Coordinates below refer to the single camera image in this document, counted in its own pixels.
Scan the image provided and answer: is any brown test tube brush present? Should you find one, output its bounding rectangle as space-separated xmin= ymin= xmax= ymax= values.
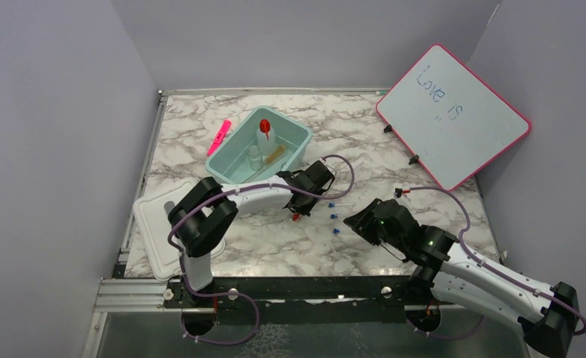
xmin=263 ymin=145 xmax=286 ymax=166

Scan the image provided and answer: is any small clear glass flask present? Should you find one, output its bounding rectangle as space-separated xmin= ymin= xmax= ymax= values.
xmin=248 ymin=145 xmax=263 ymax=171

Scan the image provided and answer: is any red capped wash bottle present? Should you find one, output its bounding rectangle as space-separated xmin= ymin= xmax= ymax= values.
xmin=256 ymin=119 xmax=277 ymax=156

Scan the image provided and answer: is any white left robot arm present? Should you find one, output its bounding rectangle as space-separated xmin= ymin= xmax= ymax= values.
xmin=167 ymin=160 xmax=335 ymax=307

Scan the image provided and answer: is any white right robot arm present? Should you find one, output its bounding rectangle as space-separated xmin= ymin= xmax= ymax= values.
xmin=343 ymin=198 xmax=579 ymax=357

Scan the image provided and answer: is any teal plastic bin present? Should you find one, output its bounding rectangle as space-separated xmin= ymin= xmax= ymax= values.
xmin=205 ymin=106 xmax=312 ymax=184

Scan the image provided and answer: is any pink highlighter marker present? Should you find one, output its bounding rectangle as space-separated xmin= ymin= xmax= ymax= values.
xmin=207 ymin=119 xmax=232 ymax=157

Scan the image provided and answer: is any pink framed whiteboard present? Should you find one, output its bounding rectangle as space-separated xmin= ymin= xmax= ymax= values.
xmin=376 ymin=44 xmax=532 ymax=190

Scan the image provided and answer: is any white plastic bin lid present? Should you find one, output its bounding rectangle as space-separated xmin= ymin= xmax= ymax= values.
xmin=132 ymin=178 xmax=227 ymax=282

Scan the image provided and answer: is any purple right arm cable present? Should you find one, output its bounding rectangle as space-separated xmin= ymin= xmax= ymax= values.
xmin=394 ymin=186 xmax=586 ymax=342

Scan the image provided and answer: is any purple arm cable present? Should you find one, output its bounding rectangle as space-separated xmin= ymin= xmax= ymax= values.
xmin=394 ymin=186 xmax=586 ymax=342
xmin=166 ymin=154 xmax=356 ymax=345

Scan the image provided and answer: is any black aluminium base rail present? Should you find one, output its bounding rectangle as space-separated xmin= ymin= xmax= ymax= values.
xmin=113 ymin=264 xmax=457 ymax=327

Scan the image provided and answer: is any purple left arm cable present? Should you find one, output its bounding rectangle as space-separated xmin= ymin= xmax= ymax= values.
xmin=166 ymin=154 xmax=356 ymax=345

